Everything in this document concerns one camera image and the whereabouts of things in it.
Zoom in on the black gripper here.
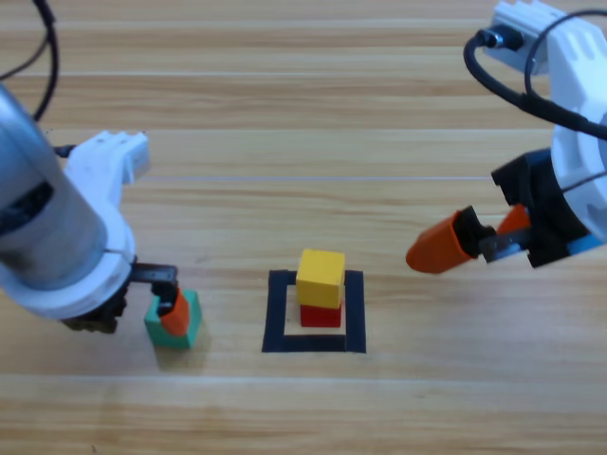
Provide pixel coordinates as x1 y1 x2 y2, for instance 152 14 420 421
60 258 192 337
406 150 598 276

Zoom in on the green wooden block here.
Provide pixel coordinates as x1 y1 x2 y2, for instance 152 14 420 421
143 288 204 351

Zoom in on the red wooden block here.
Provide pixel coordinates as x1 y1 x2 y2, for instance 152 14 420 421
300 302 343 328

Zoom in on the yellow wooden block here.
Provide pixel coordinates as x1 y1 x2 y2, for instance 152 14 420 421
296 249 346 308

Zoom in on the black tape square outline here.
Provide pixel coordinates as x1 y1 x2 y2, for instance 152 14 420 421
261 269 367 355

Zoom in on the thick black camera cable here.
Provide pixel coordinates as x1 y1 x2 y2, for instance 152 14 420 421
463 27 607 141

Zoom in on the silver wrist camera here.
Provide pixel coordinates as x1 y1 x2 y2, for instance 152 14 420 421
483 21 554 77
125 139 153 184

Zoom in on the thin black right cable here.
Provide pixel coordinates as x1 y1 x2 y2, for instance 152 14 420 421
523 7 607 191

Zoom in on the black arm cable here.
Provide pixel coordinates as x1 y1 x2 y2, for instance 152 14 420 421
0 0 61 122

